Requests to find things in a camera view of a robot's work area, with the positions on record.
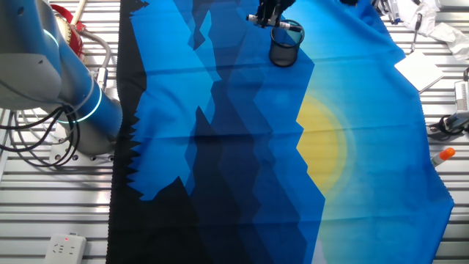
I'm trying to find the small grey camera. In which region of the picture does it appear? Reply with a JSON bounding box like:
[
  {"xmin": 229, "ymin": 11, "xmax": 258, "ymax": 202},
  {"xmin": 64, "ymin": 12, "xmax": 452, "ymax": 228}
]
[{"xmin": 443, "ymin": 111, "xmax": 469, "ymax": 130}]

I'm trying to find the wooden drumstick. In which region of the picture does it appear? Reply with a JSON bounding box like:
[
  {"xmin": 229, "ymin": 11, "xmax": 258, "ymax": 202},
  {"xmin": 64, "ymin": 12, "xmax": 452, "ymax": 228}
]
[{"xmin": 71, "ymin": 0, "xmax": 88, "ymax": 26}]

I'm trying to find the white power strip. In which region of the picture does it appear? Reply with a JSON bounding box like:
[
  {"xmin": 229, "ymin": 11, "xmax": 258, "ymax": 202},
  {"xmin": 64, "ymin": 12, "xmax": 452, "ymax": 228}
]
[{"xmin": 43, "ymin": 232, "xmax": 88, "ymax": 264}]

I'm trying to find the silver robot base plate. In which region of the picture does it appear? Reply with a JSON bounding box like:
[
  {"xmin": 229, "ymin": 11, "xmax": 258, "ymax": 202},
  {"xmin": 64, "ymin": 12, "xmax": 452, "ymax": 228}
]
[{"xmin": 49, "ymin": 120, "xmax": 115, "ymax": 165}]

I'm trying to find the red drum strap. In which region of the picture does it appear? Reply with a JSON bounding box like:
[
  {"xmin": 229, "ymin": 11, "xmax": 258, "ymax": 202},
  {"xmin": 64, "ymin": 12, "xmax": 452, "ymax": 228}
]
[{"xmin": 50, "ymin": 3, "xmax": 76, "ymax": 21}]

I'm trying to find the red drum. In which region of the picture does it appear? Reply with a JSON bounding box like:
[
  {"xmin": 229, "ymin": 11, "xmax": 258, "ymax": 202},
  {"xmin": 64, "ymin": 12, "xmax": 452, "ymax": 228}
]
[{"xmin": 51, "ymin": 4, "xmax": 87, "ymax": 62}]

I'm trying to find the orange capped glue stick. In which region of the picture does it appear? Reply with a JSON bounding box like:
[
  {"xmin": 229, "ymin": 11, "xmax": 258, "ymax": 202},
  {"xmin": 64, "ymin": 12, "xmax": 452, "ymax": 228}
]
[{"xmin": 430, "ymin": 147, "xmax": 457, "ymax": 168}]

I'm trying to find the grey robot hose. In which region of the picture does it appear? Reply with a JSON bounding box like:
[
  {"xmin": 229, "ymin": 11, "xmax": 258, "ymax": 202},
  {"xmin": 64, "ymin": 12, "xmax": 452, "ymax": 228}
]
[{"xmin": 78, "ymin": 27, "xmax": 113, "ymax": 91}]

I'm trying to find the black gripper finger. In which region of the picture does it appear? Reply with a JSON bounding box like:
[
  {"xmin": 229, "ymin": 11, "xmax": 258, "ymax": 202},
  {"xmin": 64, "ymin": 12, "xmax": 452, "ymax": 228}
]
[
  {"xmin": 274, "ymin": 0, "xmax": 296, "ymax": 19},
  {"xmin": 255, "ymin": 0, "xmax": 281, "ymax": 29}
]

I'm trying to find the white black whiteboard marker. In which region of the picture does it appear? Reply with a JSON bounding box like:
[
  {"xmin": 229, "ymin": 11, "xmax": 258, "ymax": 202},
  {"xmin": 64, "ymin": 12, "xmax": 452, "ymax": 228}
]
[{"xmin": 245, "ymin": 13, "xmax": 303, "ymax": 33}]

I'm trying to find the silver vented camera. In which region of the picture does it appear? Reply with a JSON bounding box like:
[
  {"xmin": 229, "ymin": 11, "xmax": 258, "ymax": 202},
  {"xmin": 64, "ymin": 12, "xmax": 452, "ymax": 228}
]
[{"xmin": 454, "ymin": 80, "xmax": 469, "ymax": 111}]

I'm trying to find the white crumpled cloth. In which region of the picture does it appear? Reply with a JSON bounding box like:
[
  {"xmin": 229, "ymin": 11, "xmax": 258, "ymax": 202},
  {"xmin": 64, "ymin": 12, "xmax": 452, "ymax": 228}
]
[{"xmin": 397, "ymin": 0, "xmax": 469, "ymax": 62}]

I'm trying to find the black silver pen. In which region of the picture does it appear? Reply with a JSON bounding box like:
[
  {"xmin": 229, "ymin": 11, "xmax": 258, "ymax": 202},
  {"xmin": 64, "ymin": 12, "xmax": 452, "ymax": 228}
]
[{"xmin": 409, "ymin": 13, "xmax": 423, "ymax": 54}]

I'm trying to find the blue mountain print cloth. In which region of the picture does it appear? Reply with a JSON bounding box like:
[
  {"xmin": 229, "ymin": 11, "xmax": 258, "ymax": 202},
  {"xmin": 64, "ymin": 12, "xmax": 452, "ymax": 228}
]
[{"xmin": 106, "ymin": 0, "xmax": 455, "ymax": 264}]

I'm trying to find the black base cable bundle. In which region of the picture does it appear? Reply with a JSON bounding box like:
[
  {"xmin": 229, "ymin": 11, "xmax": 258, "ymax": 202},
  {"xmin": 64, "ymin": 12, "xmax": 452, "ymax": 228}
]
[{"xmin": 0, "ymin": 104, "xmax": 81, "ymax": 170}]

